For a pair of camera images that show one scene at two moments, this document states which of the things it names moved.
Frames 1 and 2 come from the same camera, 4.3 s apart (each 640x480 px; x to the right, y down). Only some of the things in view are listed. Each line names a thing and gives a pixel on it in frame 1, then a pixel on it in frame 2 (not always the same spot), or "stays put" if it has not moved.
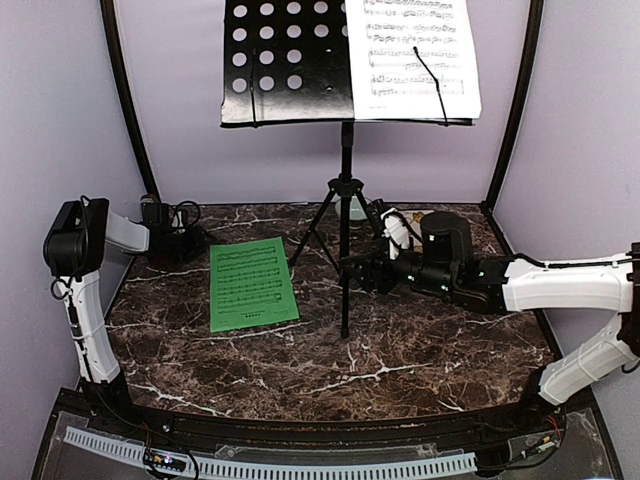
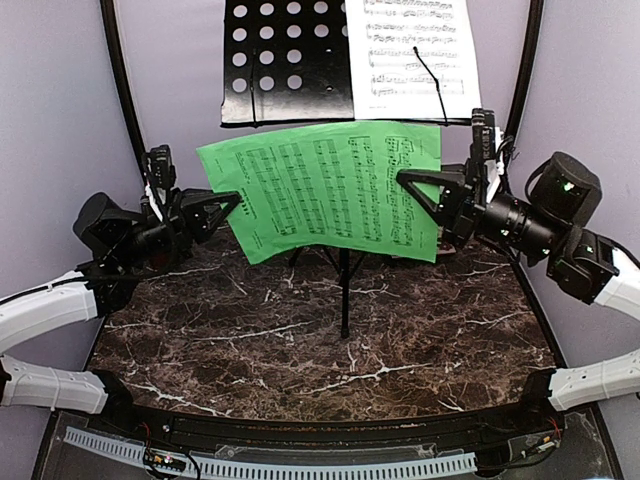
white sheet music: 389,81 stays put
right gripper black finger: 361,270 → 445,197
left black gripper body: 193,243 → 187,231
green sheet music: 250,285 → 330,187
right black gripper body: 387,281 → 463,231
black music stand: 286,64 stays put
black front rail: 212,429 stays put
